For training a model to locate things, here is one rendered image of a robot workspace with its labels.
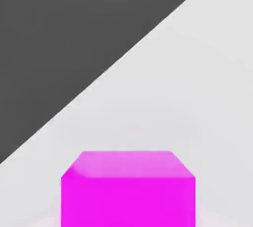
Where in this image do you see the small magenta cube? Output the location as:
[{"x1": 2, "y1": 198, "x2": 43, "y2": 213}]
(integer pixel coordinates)
[{"x1": 60, "y1": 150, "x2": 196, "y2": 227}]

